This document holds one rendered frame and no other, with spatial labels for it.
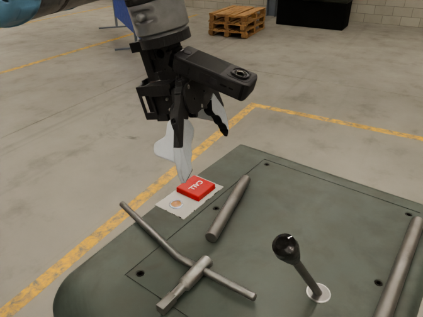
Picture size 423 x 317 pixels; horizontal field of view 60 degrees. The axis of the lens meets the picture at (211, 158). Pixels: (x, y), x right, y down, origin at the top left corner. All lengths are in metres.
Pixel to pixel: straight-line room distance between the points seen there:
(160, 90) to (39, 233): 2.35
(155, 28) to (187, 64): 0.06
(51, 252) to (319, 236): 2.13
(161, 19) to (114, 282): 0.39
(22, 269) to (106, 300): 2.00
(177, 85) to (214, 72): 0.06
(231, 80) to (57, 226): 2.43
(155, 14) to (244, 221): 0.40
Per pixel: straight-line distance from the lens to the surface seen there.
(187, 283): 0.58
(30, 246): 2.73
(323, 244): 0.69
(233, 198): 0.73
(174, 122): 0.51
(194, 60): 0.51
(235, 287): 0.58
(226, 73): 0.50
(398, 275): 0.65
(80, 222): 2.80
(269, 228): 0.70
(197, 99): 0.54
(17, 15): 0.43
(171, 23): 0.50
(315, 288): 0.58
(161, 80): 0.55
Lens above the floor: 1.71
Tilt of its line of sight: 31 degrees down
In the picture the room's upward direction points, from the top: straight up
